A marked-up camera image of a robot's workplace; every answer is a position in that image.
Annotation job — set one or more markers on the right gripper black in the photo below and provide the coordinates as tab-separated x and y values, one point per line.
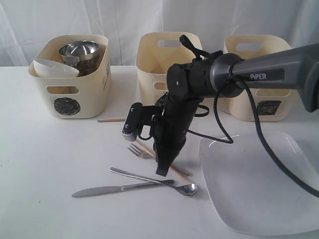
170	129

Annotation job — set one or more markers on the wooden chopstick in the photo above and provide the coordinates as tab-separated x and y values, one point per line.
112	120
181	172

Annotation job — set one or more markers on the steel fork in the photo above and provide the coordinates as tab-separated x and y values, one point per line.
139	152

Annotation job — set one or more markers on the steel spoon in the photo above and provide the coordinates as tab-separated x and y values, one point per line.
188	190

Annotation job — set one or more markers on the steel table knife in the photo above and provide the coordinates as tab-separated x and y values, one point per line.
113	189

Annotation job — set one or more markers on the steel bowl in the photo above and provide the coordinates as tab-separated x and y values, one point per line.
81	55

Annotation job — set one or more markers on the white round bowl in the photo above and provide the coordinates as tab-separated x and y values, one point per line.
52	69

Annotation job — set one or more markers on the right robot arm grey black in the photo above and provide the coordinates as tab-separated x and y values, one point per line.
226	76

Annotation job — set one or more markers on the white square plate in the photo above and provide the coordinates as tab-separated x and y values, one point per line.
250	193

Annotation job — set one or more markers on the cream bin with circle mark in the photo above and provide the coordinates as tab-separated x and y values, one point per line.
79	97

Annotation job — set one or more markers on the cream bin with triangle mark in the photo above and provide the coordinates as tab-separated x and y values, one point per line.
157	51

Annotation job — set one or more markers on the cream bin with square mark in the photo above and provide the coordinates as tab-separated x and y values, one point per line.
271	104

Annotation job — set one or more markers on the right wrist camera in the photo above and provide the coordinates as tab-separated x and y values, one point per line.
137	117

